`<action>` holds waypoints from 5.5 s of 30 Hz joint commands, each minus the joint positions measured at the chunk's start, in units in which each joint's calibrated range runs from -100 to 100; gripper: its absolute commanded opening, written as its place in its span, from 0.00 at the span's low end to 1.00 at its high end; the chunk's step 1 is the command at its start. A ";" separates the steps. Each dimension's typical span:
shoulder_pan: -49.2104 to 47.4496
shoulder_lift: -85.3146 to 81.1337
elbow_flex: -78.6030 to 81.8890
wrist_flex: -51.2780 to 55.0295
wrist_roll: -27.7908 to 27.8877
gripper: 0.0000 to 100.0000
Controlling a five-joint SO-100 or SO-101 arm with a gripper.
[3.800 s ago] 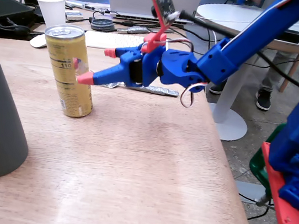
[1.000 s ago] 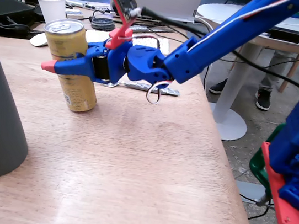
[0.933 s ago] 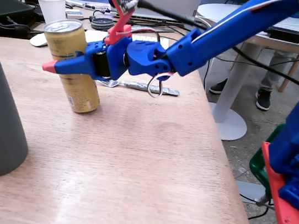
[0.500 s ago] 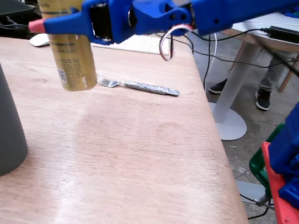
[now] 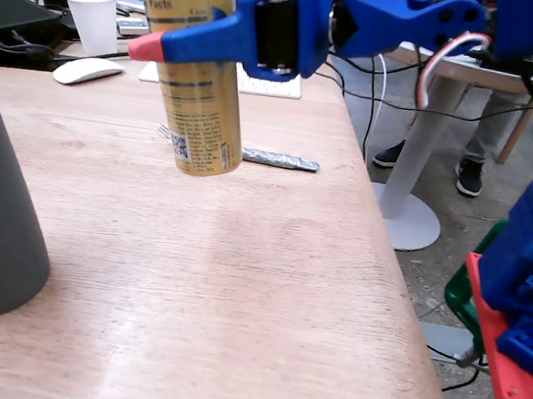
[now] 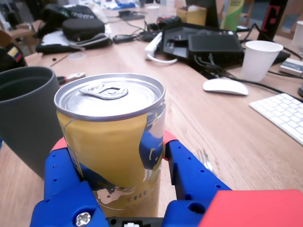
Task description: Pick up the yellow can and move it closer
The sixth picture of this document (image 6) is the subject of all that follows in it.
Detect clear round plastic lid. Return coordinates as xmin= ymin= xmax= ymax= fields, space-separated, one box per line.
xmin=68 ymin=51 xmax=86 ymax=60

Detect black and red headphones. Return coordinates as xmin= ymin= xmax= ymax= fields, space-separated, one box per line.
xmin=144 ymin=15 xmax=183 ymax=32

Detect fork with duct-taped handle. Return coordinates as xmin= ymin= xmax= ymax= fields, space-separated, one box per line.
xmin=193 ymin=148 xmax=218 ymax=177

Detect small white and blue box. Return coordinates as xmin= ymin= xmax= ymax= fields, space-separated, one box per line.
xmin=280 ymin=58 xmax=303 ymax=78

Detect yellow Red Bull can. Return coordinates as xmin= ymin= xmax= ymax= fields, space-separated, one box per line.
xmin=53 ymin=73 xmax=166 ymax=218

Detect black docking station box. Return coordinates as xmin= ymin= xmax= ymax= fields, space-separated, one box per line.
xmin=162 ymin=23 xmax=245 ymax=66

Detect yellow cardboard box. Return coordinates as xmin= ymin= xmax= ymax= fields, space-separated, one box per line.
xmin=177 ymin=6 xmax=207 ymax=26

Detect black jacket with flag patch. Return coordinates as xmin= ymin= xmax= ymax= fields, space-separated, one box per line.
xmin=0 ymin=44 xmax=27 ymax=73

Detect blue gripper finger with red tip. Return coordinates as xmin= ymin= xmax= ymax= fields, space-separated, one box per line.
xmin=162 ymin=130 xmax=232 ymax=227
xmin=29 ymin=138 xmax=107 ymax=227

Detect green and yellow carton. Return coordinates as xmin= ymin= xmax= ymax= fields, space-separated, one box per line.
xmin=221 ymin=0 xmax=245 ymax=31

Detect white keyboard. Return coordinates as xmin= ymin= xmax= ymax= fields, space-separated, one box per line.
xmin=249 ymin=93 xmax=303 ymax=145

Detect white computer mouse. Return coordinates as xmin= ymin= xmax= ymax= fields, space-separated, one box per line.
xmin=203 ymin=78 xmax=249 ymax=96

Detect black bag with white print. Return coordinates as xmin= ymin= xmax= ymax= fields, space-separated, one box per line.
xmin=42 ymin=4 xmax=100 ymax=26

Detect white paper cup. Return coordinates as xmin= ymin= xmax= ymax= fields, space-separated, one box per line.
xmin=241 ymin=40 xmax=284 ymax=82
xmin=291 ymin=20 xmax=303 ymax=47
xmin=146 ymin=6 xmax=161 ymax=22

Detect black oval zip case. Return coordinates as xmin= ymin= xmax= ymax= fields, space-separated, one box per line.
xmin=62 ymin=18 xmax=105 ymax=40

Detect black stand with red letter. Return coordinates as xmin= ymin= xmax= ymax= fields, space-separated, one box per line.
xmin=257 ymin=0 xmax=289 ymax=41

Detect black cable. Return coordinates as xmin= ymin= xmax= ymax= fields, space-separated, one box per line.
xmin=220 ymin=73 xmax=303 ymax=104

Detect black flat device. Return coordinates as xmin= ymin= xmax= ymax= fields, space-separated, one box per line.
xmin=117 ymin=9 xmax=145 ymax=21

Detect dark grey tall cup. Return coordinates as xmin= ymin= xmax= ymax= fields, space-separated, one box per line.
xmin=0 ymin=66 xmax=64 ymax=180

